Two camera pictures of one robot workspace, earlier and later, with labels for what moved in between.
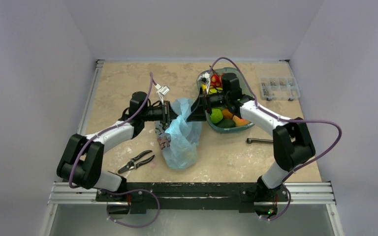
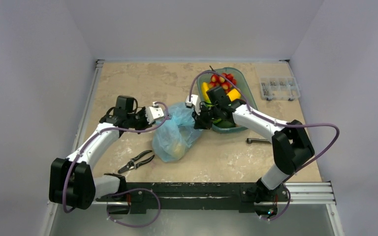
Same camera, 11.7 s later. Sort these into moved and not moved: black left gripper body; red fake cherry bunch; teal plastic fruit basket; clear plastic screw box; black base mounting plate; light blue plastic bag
Moved: light blue plastic bag; black left gripper body
Not moved: clear plastic screw box; black base mounting plate; teal plastic fruit basket; red fake cherry bunch
